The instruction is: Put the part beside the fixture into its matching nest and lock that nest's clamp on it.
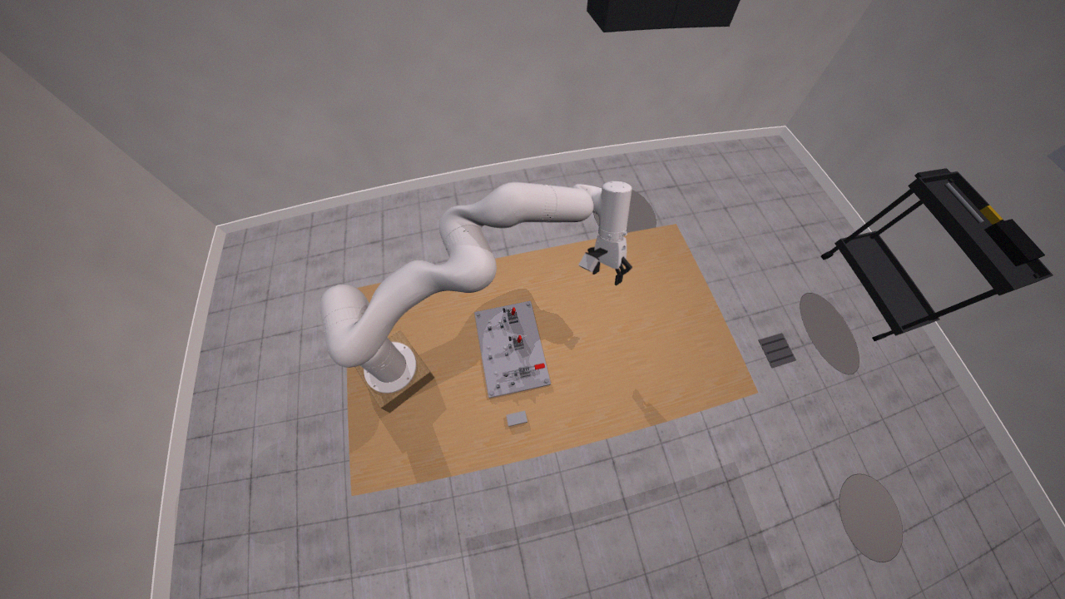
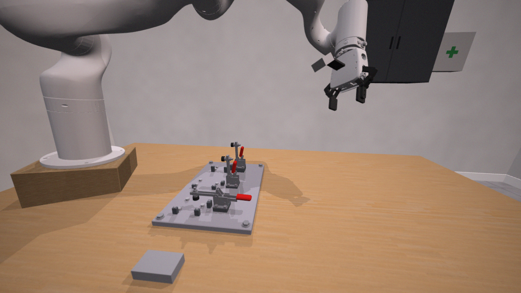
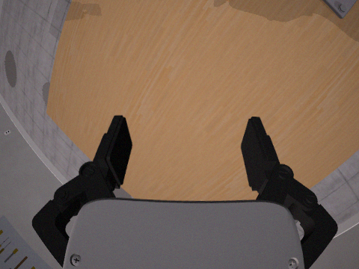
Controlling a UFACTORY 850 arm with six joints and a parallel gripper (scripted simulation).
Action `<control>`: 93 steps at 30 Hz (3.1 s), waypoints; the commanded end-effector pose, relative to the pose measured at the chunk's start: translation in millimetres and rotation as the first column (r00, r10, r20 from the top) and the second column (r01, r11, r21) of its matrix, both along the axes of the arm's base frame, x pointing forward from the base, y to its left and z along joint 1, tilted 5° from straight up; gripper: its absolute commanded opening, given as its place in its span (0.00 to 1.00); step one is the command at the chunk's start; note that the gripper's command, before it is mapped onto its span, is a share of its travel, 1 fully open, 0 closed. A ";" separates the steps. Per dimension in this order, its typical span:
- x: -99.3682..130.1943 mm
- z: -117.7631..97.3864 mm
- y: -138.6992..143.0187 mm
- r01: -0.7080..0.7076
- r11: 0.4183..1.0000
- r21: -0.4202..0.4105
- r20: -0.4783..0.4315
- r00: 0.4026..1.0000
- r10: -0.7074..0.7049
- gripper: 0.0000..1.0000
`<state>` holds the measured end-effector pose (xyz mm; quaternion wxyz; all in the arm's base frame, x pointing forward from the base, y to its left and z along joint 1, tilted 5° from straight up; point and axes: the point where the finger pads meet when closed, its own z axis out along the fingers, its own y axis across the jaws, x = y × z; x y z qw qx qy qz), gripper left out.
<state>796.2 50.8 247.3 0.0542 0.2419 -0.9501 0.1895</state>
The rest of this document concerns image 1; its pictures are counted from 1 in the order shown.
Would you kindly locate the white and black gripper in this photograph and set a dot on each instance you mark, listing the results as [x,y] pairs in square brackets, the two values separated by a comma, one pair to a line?
[614,257]

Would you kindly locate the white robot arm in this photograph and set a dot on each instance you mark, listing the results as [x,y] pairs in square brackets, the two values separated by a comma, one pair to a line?
[471,267]

